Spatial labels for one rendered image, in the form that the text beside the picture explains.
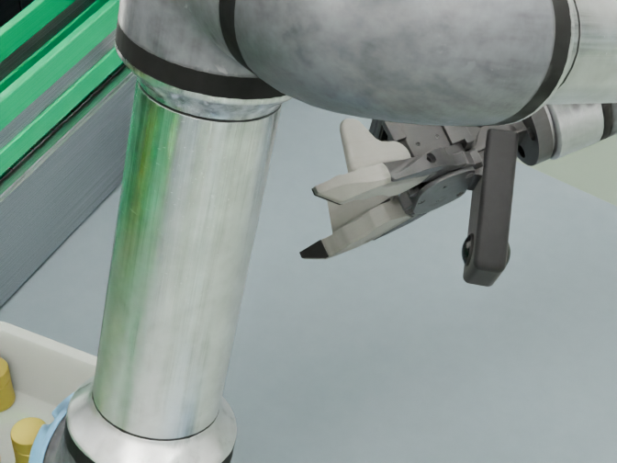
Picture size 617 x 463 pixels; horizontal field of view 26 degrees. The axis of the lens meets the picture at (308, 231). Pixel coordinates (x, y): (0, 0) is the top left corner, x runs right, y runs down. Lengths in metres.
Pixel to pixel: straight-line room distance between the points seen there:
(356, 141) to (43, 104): 0.55
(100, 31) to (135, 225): 0.72
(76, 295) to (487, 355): 0.44
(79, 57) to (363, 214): 0.50
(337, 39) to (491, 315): 0.82
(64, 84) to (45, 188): 0.12
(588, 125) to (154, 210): 0.40
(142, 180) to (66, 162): 0.69
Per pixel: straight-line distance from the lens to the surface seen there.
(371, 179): 0.94
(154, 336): 0.83
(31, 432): 1.24
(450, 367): 1.36
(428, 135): 1.01
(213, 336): 0.84
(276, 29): 0.64
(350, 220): 1.07
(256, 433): 1.30
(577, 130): 1.04
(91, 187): 1.53
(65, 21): 1.58
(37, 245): 1.47
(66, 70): 1.46
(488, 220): 1.00
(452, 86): 0.65
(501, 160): 1.02
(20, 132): 1.42
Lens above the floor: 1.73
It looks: 41 degrees down
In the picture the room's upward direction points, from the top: straight up
